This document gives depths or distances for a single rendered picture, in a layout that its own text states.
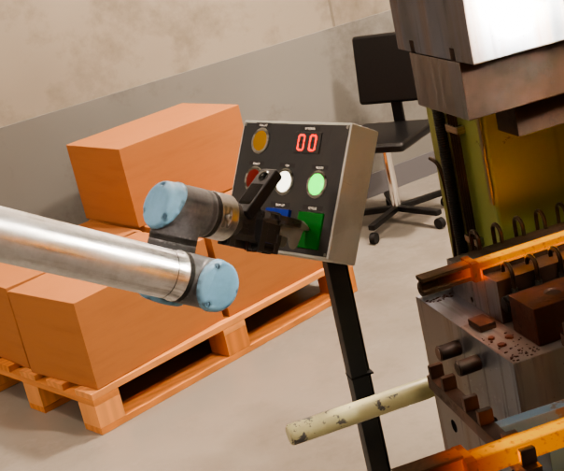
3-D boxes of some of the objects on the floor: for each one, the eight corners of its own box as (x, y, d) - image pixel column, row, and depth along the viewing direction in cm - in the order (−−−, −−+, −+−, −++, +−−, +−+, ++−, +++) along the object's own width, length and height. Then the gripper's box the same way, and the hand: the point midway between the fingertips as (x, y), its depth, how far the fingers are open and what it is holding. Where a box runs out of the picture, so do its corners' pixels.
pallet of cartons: (254, 256, 556) (215, 90, 532) (394, 302, 463) (354, 104, 439) (-36, 374, 490) (-96, 191, 466) (58, 455, 397) (-9, 232, 373)
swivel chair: (416, 196, 592) (385, 26, 566) (485, 213, 544) (453, 28, 518) (324, 231, 569) (287, 56, 543) (387, 251, 521) (348, 61, 495)
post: (400, 605, 280) (308, 178, 248) (393, 596, 284) (303, 174, 252) (415, 599, 281) (326, 172, 249) (408, 590, 285) (319, 169, 253)
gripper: (207, 242, 227) (287, 258, 241) (236, 246, 220) (317, 263, 234) (215, 198, 227) (294, 217, 241) (245, 201, 221) (324, 220, 235)
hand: (303, 224), depth 237 cm, fingers closed
